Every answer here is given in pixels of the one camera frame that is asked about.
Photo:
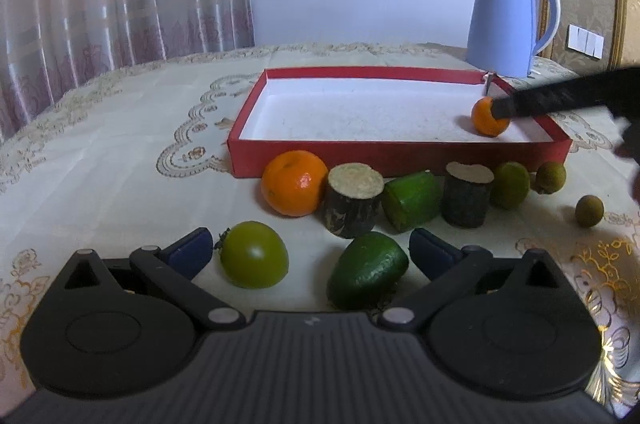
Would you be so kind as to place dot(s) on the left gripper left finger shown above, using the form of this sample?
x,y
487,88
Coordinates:
x,y
170,272

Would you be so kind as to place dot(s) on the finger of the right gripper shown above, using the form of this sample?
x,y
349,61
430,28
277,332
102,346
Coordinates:
x,y
616,90

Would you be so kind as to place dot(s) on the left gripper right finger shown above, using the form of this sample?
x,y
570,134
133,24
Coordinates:
x,y
453,274

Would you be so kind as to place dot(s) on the dark log piece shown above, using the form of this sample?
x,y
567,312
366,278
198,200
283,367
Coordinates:
x,y
466,195
353,197

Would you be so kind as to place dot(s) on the green tomato-like fruit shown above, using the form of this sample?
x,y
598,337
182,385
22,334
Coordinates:
x,y
252,255

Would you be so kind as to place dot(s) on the green cucumber piece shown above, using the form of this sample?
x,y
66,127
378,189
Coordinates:
x,y
412,200

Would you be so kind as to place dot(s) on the dark green avocado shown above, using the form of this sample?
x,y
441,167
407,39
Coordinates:
x,y
367,273

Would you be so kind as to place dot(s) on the green lime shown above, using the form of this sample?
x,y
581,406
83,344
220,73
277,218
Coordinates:
x,y
511,185

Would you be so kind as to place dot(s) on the yellow-green round fruit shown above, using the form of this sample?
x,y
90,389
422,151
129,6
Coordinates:
x,y
550,178

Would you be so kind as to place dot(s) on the small brown longan fruit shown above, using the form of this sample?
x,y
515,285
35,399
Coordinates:
x,y
589,211

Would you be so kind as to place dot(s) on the small orange mandarin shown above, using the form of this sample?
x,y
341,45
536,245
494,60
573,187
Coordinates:
x,y
483,120

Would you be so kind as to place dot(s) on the large orange mandarin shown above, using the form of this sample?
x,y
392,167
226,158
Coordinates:
x,y
294,182

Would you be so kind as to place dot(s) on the person right hand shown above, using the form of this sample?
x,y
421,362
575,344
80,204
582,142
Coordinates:
x,y
629,149

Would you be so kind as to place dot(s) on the cream embroidered tablecloth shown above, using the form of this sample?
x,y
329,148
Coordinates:
x,y
138,156

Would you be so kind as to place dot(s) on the light blue electric kettle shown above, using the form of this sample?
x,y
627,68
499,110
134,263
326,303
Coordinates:
x,y
506,35

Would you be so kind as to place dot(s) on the red shallow box tray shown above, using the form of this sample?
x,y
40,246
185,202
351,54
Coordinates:
x,y
398,120

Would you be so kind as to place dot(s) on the white wall switch panel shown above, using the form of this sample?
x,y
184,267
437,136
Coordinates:
x,y
584,41

